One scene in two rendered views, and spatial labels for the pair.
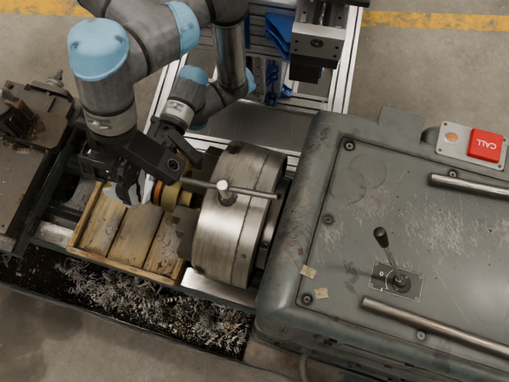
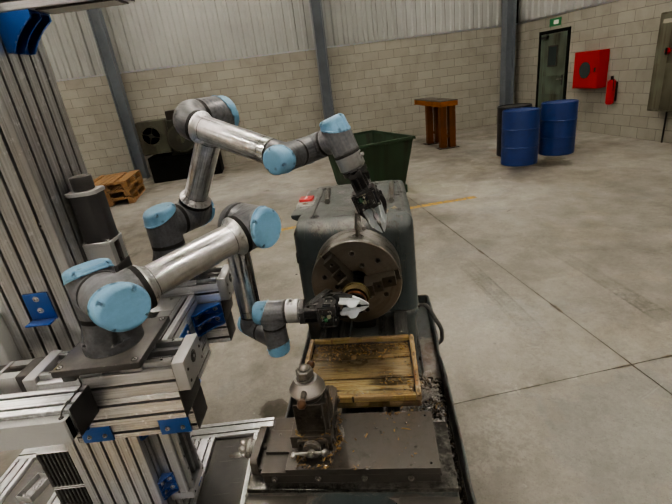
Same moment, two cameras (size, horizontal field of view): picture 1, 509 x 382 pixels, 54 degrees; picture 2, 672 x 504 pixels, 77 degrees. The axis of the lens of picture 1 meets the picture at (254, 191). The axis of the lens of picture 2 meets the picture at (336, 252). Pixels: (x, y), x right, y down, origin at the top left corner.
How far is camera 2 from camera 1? 158 cm
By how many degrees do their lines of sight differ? 73
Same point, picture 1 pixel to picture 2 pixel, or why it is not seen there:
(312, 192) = (345, 218)
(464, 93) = not seen: hidden behind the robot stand
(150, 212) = (364, 365)
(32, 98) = (274, 449)
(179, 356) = not seen: outside the picture
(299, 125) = (222, 456)
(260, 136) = (233, 484)
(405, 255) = not seen: hidden behind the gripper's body
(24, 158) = (348, 427)
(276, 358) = (428, 364)
